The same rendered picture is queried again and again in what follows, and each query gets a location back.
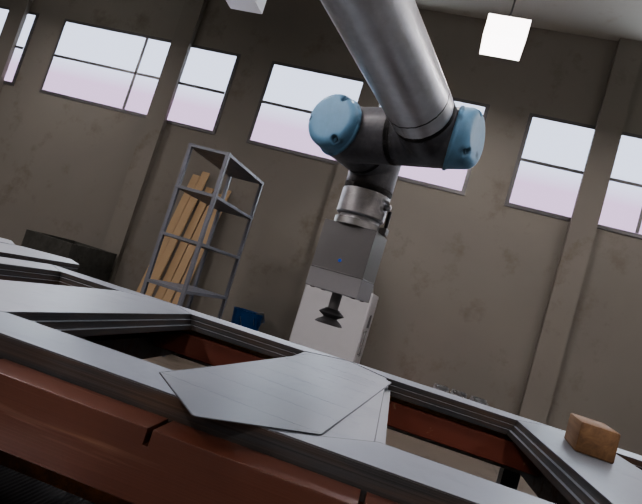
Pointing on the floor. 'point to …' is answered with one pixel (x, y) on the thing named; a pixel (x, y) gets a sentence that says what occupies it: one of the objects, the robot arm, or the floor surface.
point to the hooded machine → (310, 336)
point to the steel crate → (102, 265)
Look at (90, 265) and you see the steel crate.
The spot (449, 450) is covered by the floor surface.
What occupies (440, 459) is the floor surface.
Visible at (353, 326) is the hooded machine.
